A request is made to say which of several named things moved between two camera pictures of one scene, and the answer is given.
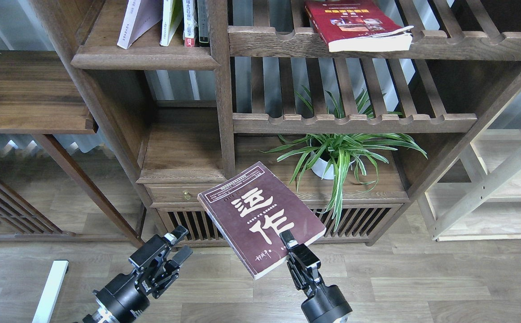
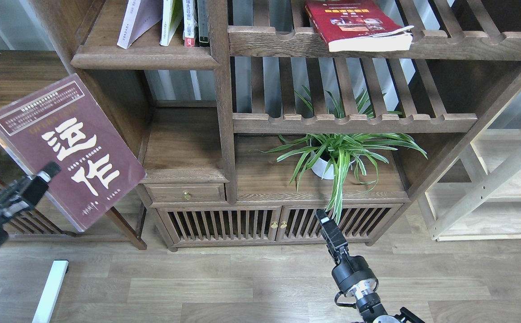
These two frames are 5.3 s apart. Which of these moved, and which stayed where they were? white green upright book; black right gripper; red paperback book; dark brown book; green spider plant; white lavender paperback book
Moved: dark brown book; black right gripper
Stayed: white green upright book; green spider plant; red paperback book; white lavender paperback book
